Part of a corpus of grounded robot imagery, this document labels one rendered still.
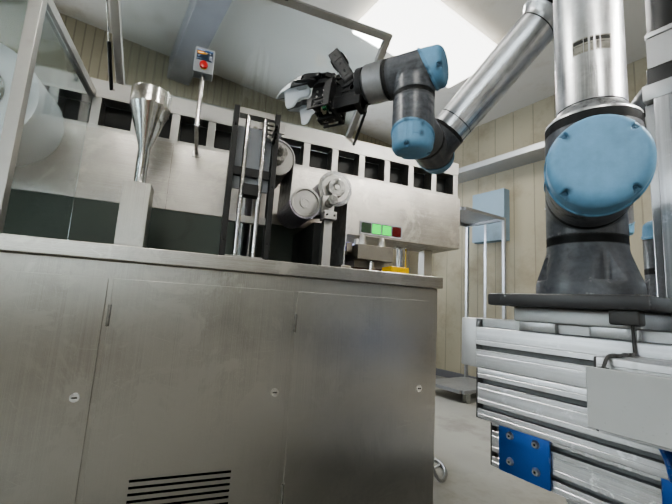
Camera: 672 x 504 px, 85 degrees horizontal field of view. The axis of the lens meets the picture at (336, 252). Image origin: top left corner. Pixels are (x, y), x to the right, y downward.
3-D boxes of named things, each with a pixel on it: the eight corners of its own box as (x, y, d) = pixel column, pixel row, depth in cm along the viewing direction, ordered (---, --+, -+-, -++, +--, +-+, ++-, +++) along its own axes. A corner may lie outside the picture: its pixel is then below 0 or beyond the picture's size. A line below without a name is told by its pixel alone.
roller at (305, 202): (290, 214, 141) (292, 184, 143) (276, 226, 165) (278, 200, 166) (319, 219, 145) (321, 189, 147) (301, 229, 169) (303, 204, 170)
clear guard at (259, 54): (114, -56, 125) (114, -57, 125) (123, 86, 158) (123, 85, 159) (385, 39, 162) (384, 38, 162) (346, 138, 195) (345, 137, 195)
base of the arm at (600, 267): (662, 301, 58) (657, 241, 60) (626, 295, 50) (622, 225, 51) (560, 299, 71) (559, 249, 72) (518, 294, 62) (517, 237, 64)
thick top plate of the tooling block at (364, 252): (357, 258, 145) (358, 243, 146) (324, 265, 182) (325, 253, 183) (392, 262, 151) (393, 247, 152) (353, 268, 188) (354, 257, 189)
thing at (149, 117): (101, 254, 120) (126, 94, 128) (110, 258, 133) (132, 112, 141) (148, 258, 125) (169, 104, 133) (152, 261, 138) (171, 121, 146)
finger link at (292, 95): (266, 107, 78) (305, 102, 75) (271, 84, 79) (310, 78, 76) (274, 116, 81) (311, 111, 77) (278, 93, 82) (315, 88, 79)
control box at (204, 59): (192, 67, 134) (196, 42, 135) (192, 77, 140) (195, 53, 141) (212, 72, 136) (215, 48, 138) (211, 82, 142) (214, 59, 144)
